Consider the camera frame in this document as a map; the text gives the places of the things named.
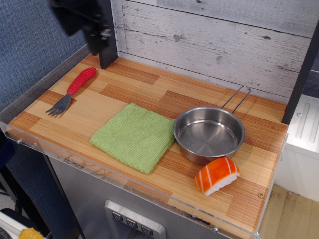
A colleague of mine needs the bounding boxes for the dark right vertical post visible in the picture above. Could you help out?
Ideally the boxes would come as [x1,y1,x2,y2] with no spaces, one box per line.
[281,22,319,124]

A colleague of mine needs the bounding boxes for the clear acrylic edge guard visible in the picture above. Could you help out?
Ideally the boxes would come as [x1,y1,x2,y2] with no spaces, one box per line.
[0,123,275,239]

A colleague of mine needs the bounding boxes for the salmon nigiri sushi toy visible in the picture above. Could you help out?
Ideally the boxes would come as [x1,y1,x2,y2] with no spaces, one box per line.
[194,156,241,196]

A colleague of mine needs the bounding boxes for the dark left vertical post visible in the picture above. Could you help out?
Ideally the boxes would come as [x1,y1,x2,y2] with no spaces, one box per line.
[99,0,118,69]

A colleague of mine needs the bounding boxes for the green cloth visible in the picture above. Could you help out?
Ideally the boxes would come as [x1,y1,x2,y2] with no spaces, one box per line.
[90,103,175,174]

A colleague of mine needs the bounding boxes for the white ribbed sink unit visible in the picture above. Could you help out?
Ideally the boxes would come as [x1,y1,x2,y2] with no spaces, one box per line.
[287,94,319,153]

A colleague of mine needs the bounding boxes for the yellow object at corner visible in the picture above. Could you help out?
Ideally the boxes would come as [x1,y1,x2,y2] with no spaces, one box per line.
[18,228,44,239]

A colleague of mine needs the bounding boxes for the small steel pan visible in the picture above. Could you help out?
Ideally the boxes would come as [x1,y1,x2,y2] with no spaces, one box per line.
[173,86,251,165]

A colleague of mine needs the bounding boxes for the red handled metal fork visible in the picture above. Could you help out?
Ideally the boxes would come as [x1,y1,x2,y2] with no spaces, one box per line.
[46,67,97,116]

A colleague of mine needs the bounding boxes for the dark vertical post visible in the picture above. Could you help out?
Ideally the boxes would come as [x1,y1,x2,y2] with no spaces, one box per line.
[281,22,319,124]
[99,0,118,69]

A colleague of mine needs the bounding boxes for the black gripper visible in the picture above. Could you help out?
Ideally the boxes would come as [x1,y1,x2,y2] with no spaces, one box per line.
[51,0,110,55]

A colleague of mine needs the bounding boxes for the silver button control panel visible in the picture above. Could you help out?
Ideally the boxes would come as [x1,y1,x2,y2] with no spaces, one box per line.
[104,200,166,239]

